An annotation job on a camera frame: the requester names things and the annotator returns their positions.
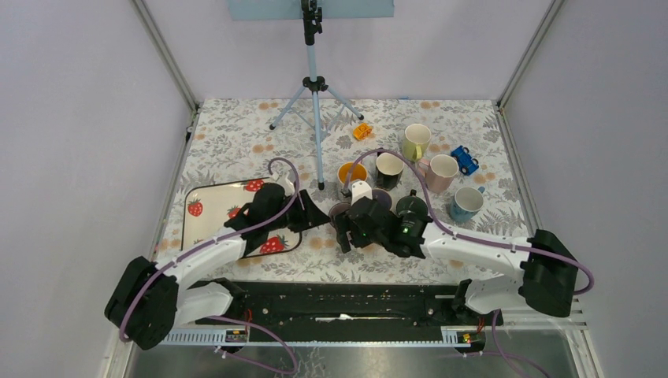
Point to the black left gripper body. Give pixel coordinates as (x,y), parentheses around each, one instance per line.
(280,224)

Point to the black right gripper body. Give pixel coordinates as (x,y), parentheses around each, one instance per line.
(343,224)

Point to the floral mug orange inside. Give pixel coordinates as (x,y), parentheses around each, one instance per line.
(349,172)

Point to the black mug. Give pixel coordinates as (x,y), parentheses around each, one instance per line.
(389,170)

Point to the pink mug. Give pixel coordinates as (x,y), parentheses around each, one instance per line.
(439,172)

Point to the yellow mug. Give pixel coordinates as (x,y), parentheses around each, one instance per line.
(416,140)

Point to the blue mug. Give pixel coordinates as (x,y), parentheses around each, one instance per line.
(466,203)

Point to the pale pink tall cup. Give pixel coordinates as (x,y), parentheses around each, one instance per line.
(383,197)

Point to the purple cup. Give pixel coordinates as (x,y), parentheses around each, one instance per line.
(338,209)

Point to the grey mug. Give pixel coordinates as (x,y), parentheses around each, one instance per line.
(411,205)

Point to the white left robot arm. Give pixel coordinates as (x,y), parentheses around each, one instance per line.
(151,298)

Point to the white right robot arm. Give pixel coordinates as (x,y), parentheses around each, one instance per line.
(537,271)

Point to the floral tablecloth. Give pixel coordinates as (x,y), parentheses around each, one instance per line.
(232,142)

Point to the strawberry print tray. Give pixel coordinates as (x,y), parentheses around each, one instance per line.
(208,207)

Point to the small orange toy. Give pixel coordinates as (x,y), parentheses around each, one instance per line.
(362,131)

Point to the blue toy car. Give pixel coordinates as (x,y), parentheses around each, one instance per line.
(467,164)

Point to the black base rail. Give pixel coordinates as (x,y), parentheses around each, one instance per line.
(353,313)

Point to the blue camera tripod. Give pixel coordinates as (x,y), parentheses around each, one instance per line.
(315,84)

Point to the blue board on wall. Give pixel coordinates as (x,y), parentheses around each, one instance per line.
(294,9)

